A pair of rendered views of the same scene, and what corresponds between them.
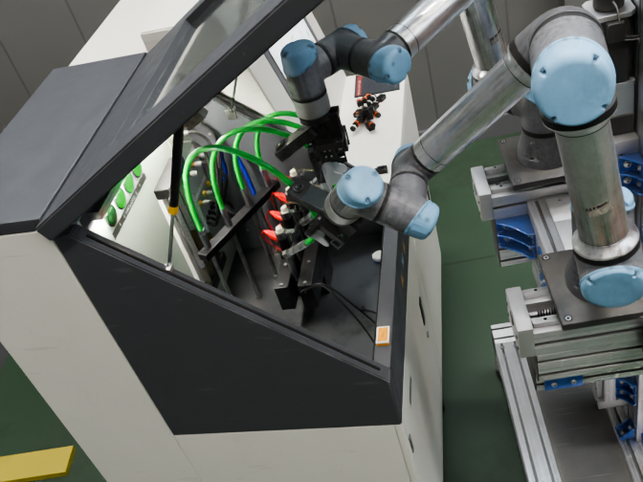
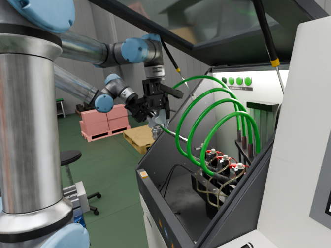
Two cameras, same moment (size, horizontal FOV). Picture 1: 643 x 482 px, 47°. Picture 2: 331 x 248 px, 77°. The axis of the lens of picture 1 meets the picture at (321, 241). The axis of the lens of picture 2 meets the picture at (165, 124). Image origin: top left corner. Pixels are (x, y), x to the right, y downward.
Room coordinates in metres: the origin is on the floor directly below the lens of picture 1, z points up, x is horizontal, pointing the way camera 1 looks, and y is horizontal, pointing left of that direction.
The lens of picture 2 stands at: (2.07, -0.56, 1.48)
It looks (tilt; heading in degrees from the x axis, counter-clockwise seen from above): 15 degrees down; 142
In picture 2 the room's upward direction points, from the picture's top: 7 degrees counter-clockwise
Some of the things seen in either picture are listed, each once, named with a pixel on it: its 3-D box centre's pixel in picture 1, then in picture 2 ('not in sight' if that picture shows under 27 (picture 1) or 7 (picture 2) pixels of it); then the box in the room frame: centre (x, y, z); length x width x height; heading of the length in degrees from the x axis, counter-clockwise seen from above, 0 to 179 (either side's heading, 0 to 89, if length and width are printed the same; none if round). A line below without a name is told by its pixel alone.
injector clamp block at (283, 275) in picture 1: (308, 263); (221, 203); (1.59, 0.05, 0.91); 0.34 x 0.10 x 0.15; 162
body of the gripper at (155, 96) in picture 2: (324, 135); (155, 93); (1.40, -0.08, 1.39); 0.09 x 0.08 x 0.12; 72
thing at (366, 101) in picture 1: (367, 109); not in sight; (2.13, -0.27, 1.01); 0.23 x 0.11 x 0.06; 162
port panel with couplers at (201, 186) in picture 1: (194, 163); not in sight; (1.78, 0.27, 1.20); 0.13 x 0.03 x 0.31; 162
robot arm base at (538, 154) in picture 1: (545, 137); not in sight; (1.56, -0.64, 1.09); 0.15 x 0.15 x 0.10
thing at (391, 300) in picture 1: (392, 295); (160, 213); (1.40, -0.14, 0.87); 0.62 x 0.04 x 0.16; 162
